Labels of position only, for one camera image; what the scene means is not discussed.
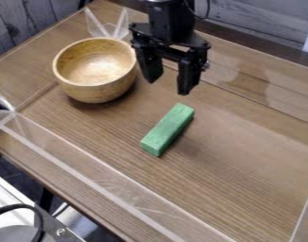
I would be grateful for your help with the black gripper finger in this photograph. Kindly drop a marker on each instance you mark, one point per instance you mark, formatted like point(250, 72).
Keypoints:
point(188, 75)
point(149, 62)

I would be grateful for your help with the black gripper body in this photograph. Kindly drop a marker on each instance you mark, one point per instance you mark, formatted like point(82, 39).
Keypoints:
point(169, 31)

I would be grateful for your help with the green rectangular block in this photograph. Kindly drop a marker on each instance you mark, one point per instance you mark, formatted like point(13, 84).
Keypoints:
point(166, 129)

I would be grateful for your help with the brown wooden bowl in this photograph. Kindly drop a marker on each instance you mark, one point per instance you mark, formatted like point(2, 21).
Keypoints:
point(94, 69)

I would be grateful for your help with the grey round base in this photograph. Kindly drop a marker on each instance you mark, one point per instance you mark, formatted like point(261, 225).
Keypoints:
point(17, 233)

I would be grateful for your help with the clear acrylic barrier wall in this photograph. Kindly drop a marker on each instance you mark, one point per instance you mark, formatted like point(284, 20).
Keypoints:
point(228, 183)

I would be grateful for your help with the grey metal bracket with screw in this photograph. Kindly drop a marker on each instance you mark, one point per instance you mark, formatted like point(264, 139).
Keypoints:
point(54, 231)

